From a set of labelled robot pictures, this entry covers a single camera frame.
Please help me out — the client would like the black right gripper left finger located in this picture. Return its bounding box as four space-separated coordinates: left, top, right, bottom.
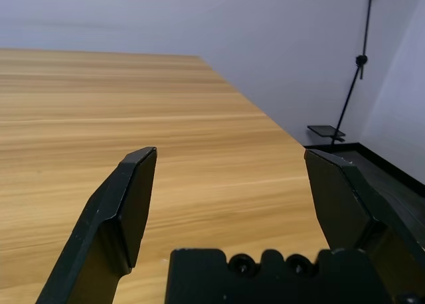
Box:
35 147 158 304

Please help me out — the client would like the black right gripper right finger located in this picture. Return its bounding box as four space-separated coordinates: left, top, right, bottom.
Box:
304 149 425 304

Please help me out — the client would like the black stand tray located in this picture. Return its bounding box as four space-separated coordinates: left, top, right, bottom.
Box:
307 124 347 143

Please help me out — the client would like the black stand pole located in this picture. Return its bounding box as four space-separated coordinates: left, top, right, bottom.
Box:
331 0 375 146

